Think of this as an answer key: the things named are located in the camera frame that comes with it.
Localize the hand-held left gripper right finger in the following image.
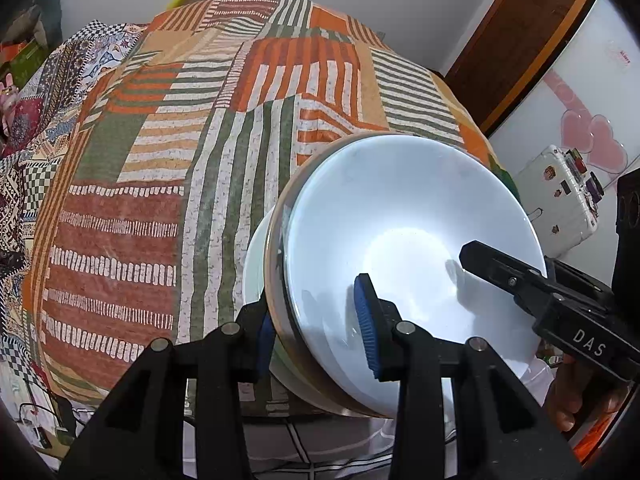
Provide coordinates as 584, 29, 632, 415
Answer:
352, 273, 583, 480

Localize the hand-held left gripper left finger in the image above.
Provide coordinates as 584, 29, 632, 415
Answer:
57, 300, 275, 480

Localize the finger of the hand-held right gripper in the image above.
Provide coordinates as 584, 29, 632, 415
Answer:
459, 241, 556, 321

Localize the pink bowl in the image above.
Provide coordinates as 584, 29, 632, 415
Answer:
264, 132, 401, 420

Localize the mint green plate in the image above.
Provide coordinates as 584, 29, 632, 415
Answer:
242, 207, 361, 418

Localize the white bowl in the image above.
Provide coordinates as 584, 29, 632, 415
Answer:
282, 135, 546, 418

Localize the person's right hand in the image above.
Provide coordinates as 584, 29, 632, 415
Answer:
544, 355, 628, 432

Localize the white suitcase with stickers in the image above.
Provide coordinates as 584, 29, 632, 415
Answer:
512, 145, 601, 256

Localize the striped patchwork tablecloth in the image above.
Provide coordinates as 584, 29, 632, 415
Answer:
32, 0, 521, 418

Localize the white sliding door with hearts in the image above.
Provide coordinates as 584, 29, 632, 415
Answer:
487, 0, 640, 201

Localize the patterned patchwork blanket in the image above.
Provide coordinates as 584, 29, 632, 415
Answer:
0, 20, 151, 401

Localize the pink rabbit toy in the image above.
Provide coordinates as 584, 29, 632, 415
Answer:
0, 74, 21, 111

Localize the green bag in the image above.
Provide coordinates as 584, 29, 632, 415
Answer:
10, 40, 51, 86

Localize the grey plush cushion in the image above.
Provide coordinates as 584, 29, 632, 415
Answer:
30, 0, 63, 46

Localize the wooden wardrobe frame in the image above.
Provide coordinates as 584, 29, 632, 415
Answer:
480, 0, 601, 136

